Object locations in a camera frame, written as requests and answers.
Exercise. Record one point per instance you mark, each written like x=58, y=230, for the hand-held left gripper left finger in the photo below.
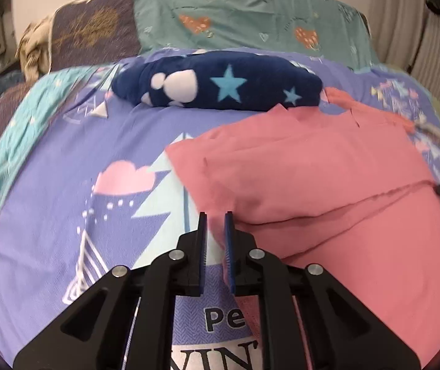
x=203, y=239

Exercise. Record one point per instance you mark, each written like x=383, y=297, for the pink garment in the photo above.
x=320, y=185

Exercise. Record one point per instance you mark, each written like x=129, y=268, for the white pleated curtain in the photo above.
x=416, y=38

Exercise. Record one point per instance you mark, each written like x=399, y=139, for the dark teal blanket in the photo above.
x=0, y=86

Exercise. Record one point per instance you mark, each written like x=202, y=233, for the navy star fleece cloth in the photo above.
x=223, y=84

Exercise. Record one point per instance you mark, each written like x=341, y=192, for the beige knotted cloth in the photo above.
x=35, y=50

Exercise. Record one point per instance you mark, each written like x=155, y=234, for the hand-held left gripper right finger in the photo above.
x=228, y=246

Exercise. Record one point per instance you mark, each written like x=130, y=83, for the purple printed blanket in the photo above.
x=69, y=208

